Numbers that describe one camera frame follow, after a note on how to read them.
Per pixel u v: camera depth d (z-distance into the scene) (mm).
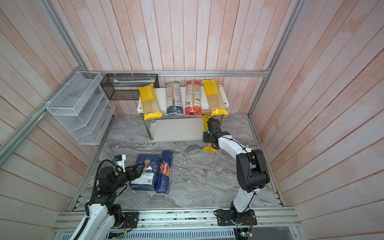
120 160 727
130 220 733
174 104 745
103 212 555
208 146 884
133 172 720
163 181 825
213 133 739
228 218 730
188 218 760
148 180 797
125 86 1040
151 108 731
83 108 734
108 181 625
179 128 1073
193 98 780
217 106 738
